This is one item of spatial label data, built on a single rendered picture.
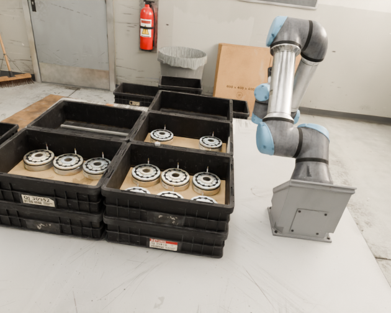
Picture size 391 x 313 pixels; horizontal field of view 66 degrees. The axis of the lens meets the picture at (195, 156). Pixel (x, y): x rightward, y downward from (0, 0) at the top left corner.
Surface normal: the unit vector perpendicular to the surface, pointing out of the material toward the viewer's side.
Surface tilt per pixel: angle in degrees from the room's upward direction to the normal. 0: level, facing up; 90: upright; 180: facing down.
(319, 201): 90
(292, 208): 90
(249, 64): 82
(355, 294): 0
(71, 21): 90
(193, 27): 90
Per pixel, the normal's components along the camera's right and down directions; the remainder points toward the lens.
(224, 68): -0.04, 0.35
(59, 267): 0.11, -0.85
